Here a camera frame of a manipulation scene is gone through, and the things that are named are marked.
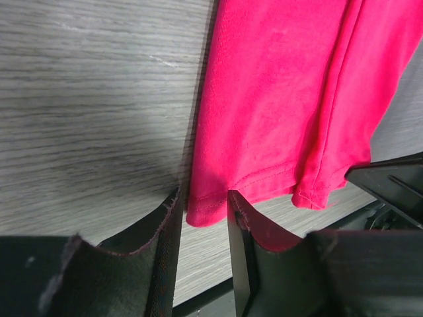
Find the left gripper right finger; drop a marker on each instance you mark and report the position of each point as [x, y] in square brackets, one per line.
[326, 273]

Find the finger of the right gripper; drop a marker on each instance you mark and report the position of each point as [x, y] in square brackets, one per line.
[397, 186]

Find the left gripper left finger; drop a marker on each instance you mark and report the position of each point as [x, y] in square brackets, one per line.
[132, 273]

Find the pink red t-shirt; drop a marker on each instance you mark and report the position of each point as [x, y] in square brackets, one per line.
[293, 93]

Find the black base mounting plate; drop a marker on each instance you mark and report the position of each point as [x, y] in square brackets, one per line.
[219, 300]

